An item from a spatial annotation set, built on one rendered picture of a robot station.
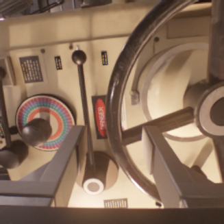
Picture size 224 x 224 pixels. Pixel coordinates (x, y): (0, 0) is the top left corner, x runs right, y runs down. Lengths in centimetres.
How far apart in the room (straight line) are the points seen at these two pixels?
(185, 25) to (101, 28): 21
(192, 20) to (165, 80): 20
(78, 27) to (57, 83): 16
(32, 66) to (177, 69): 36
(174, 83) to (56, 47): 31
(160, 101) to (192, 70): 9
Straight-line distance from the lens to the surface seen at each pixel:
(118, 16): 47
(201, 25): 51
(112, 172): 55
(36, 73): 49
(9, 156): 55
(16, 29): 52
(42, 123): 44
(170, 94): 36
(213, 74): 29
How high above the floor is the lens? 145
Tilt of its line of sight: 2 degrees up
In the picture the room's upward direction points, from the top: 95 degrees counter-clockwise
